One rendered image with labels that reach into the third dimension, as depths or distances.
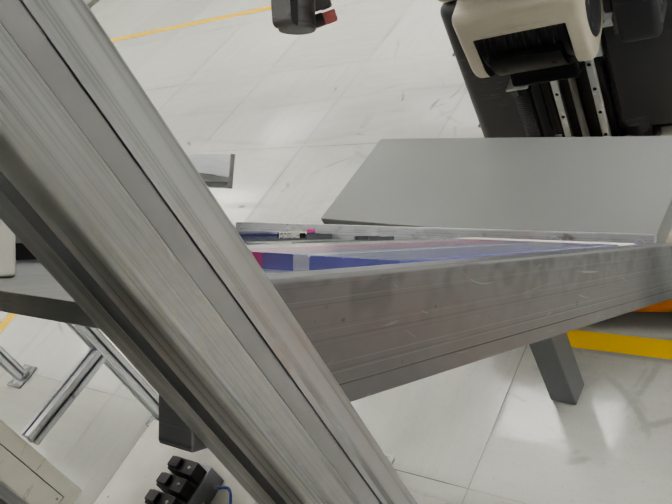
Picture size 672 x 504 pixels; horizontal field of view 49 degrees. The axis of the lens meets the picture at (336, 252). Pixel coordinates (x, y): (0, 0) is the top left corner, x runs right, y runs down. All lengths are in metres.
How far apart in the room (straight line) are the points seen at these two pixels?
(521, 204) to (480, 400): 0.65
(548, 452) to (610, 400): 0.17
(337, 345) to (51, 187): 0.18
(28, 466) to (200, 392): 1.78
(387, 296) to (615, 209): 0.82
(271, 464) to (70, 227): 0.11
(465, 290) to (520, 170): 0.86
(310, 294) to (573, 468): 1.32
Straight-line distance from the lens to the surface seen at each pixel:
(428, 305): 0.41
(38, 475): 2.04
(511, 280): 0.50
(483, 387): 1.77
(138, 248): 0.21
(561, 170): 1.26
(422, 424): 1.76
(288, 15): 1.15
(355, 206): 1.38
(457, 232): 1.00
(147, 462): 1.15
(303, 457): 0.27
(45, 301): 0.35
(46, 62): 0.20
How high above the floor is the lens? 1.35
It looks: 36 degrees down
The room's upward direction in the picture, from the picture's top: 30 degrees counter-clockwise
